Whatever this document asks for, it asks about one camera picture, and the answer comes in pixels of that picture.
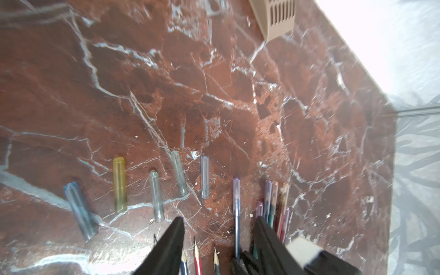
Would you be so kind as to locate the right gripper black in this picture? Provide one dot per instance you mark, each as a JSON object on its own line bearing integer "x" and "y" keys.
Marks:
{"x": 312, "y": 259}

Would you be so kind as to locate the left gripper left finger black frame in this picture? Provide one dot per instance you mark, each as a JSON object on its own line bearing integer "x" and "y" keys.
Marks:
{"x": 165, "y": 257}

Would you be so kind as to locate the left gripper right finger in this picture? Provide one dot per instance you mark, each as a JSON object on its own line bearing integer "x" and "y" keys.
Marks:
{"x": 273, "y": 257}

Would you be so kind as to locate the dark blue pencil thin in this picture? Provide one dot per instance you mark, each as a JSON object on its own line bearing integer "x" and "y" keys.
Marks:
{"x": 183, "y": 266}

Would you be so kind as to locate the black capped pencil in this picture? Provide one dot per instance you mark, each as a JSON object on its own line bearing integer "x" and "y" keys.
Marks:
{"x": 216, "y": 263}

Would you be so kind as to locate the red capped pencil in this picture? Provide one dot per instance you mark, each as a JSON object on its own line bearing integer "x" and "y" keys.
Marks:
{"x": 197, "y": 260}

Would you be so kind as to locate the blue capped pencil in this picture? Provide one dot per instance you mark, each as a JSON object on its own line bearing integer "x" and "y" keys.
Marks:
{"x": 236, "y": 211}

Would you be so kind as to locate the blue tinted cap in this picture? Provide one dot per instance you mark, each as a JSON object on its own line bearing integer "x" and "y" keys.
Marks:
{"x": 80, "y": 210}

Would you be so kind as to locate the yellow tinted cap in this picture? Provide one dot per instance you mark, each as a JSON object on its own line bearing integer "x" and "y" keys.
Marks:
{"x": 119, "y": 184}

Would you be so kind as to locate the clear cap of black pencil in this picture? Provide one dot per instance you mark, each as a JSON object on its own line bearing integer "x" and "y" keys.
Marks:
{"x": 205, "y": 177}

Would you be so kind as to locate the maroon capped pencil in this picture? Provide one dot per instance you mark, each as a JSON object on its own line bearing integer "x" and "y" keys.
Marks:
{"x": 284, "y": 225}

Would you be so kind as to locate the green capped pencil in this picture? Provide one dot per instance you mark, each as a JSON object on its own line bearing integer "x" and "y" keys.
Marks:
{"x": 273, "y": 204}

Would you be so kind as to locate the navy capped pencil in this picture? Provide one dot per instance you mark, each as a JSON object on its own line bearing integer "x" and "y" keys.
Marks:
{"x": 267, "y": 199}

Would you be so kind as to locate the brown drain grate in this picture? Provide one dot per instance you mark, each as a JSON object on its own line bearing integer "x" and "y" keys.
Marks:
{"x": 274, "y": 18}

